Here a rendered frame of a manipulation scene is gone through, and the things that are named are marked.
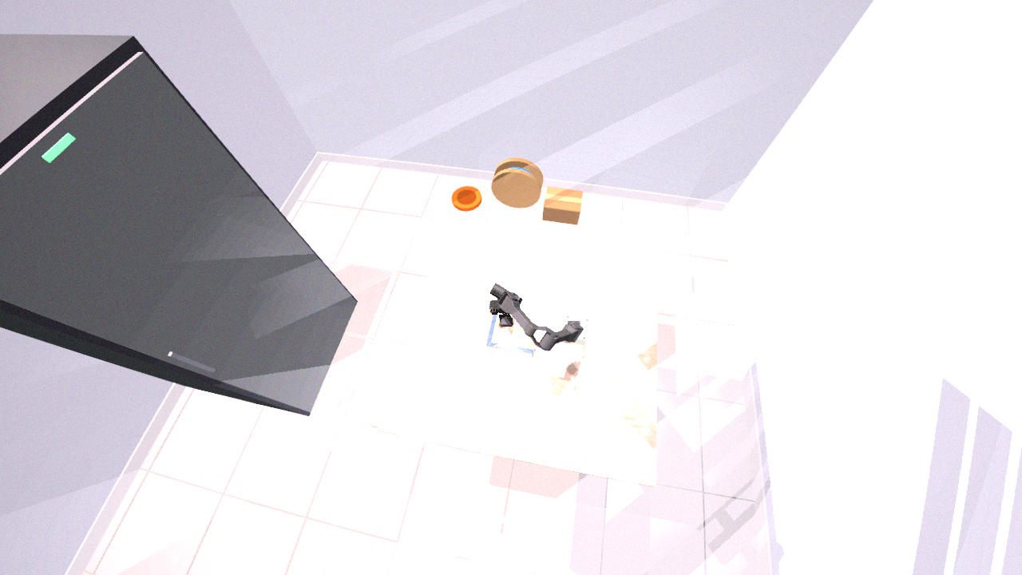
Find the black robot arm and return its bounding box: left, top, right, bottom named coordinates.
left=489, top=283, right=584, bottom=351

